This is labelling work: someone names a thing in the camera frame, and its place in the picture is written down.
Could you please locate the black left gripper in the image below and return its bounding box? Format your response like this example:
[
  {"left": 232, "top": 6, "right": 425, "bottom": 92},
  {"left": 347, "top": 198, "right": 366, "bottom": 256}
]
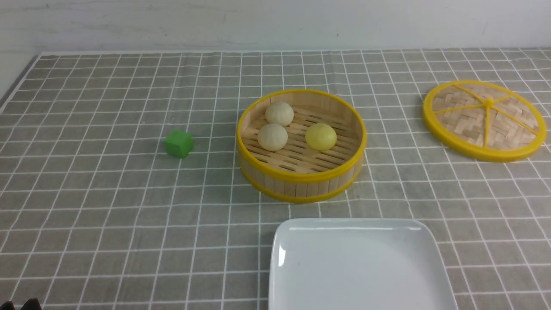
[{"left": 0, "top": 299, "right": 43, "bottom": 310}]

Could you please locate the bamboo steamer lid yellow rim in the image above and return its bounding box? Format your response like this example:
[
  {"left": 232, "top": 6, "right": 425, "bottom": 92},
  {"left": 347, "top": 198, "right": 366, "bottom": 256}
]
[{"left": 422, "top": 80, "right": 547, "bottom": 162}]

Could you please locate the white steamed bun front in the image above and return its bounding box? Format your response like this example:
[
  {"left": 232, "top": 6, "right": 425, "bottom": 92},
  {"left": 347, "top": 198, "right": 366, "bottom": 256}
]
[{"left": 257, "top": 124, "right": 288, "bottom": 152}]

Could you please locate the green cube block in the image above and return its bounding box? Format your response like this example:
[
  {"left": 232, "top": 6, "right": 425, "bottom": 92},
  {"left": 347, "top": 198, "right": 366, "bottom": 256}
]
[{"left": 164, "top": 130, "right": 195, "bottom": 159}]

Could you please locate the white steamed bun back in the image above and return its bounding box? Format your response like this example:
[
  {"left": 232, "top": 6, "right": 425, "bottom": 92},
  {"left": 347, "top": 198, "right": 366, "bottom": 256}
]
[{"left": 265, "top": 102, "right": 294, "bottom": 126}]

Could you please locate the bamboo steamer basket yellow rim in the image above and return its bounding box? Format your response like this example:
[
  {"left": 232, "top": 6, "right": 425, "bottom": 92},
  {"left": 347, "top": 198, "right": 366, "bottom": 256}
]
[{"left": 236, "top": 89, "right": 367, "bottom": 204}]

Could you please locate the grey checkered tablecloth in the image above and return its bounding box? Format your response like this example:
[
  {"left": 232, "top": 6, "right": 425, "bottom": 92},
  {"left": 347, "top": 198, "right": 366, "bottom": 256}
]
[{"left": 0, "top": 48, "right": 551, "bottom": 310}]

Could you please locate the yellow steamed bun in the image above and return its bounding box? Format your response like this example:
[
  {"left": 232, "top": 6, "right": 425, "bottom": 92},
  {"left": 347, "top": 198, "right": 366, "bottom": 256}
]
[{"left": 305, "top": 123, "right": 337, "bottom": 152}]

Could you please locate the white steamed bun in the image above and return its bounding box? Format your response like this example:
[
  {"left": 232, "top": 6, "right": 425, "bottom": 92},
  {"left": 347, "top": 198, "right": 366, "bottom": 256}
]
[
  {"left": 265, "top": 102, "right": 294, "bottom": 126},
  {"left": 257, "top": 124, "right": 288, "bottom": 152}
]

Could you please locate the white square plate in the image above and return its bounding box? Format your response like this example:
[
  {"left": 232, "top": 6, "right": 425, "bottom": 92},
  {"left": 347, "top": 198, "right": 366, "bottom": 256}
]
[{"left": 268, "top": 218, "right": 457, "bottom": 310}]

